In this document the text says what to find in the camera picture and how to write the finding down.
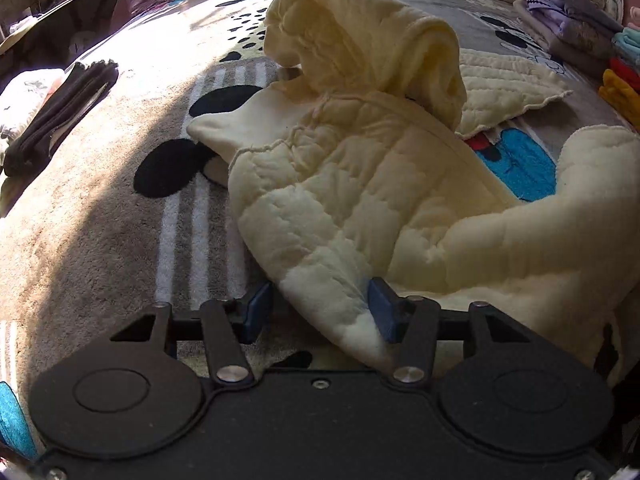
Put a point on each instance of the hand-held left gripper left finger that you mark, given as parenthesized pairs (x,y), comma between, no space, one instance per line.
(256,304)

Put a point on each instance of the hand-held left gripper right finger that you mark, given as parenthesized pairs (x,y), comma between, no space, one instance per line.
(382,306)

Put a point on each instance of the cream quilted jacket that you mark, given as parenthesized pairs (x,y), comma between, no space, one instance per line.
(350,195)

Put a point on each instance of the stack of folded colourful clothes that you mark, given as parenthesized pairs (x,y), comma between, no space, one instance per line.
(560,45)

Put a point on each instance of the cartoon printed blanket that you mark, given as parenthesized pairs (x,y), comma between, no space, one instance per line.
(125,220)

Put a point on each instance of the dark brown folded cloth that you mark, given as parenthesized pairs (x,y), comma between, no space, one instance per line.
(55,115)

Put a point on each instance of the yellow folded garment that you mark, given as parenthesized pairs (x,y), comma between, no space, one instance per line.
(622,94)

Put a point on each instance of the red folded garment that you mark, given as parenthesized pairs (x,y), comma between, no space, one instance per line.
(626,69)

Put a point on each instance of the purple folded garment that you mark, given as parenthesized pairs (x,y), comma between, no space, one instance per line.
(575,5)

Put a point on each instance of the teal folded garment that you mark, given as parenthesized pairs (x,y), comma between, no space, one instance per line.
(629,43)

